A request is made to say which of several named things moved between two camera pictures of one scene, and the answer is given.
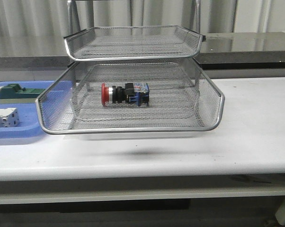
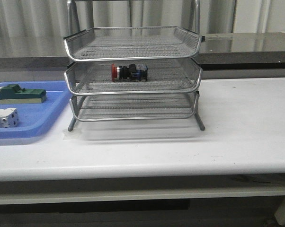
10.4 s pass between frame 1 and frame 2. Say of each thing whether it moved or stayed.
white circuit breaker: stayed
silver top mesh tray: stayed
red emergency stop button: moved
